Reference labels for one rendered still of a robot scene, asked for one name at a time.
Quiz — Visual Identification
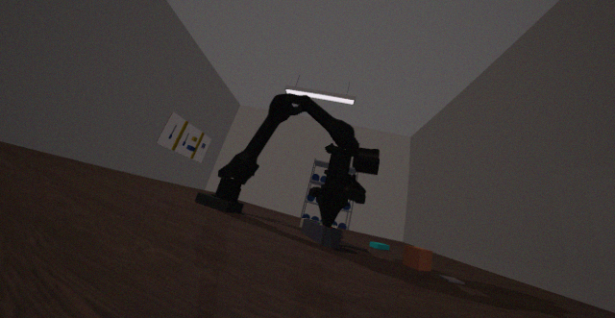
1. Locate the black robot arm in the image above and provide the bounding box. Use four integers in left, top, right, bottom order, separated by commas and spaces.
211, 93, 380, 203

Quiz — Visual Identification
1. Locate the orange-brown block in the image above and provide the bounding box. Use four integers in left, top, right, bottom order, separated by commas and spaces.
402, 245, 433, 272

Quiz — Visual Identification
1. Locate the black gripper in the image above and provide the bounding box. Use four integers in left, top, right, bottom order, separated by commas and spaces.
308, 165, 365, 228

